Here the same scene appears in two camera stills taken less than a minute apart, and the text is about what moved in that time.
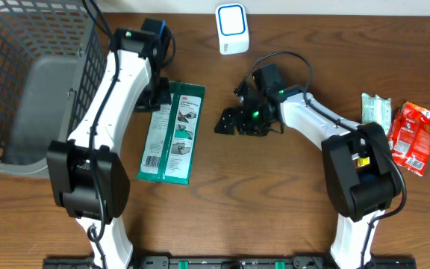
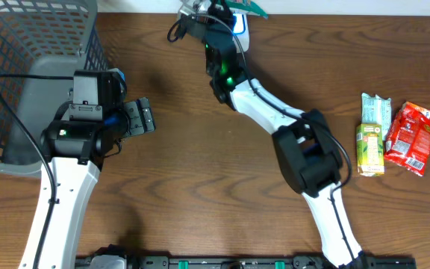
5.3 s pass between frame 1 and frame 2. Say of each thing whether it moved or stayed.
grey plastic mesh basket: stayed
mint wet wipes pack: stayed
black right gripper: moved
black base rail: stayed
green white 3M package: moved
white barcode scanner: stayed
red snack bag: stayed
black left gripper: moved
